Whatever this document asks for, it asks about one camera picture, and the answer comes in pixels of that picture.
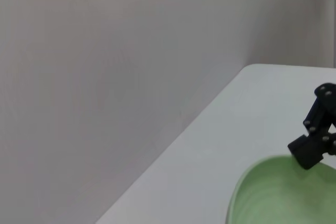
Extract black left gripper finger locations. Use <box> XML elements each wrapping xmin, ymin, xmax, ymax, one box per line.
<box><xmin>288</xmin><ymin>82</ymin><xmax>336</xmax><ymax>170</ymax></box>

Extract light green plate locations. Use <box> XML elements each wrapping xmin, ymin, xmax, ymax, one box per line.
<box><xmin>226</xmin><ymin>155</ymin><xmax>336</xmax><ymax>224</ymax></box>

